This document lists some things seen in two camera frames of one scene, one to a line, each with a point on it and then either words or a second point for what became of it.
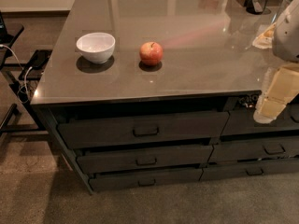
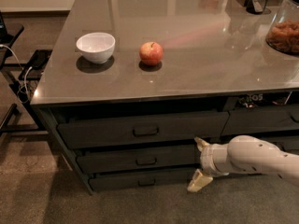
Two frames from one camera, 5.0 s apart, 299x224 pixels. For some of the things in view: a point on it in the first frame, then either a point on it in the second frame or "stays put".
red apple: (150, 53) stays put
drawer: (239, 122) stays put
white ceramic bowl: (96, 47) stays put
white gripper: (287, 37) to (206, 160)
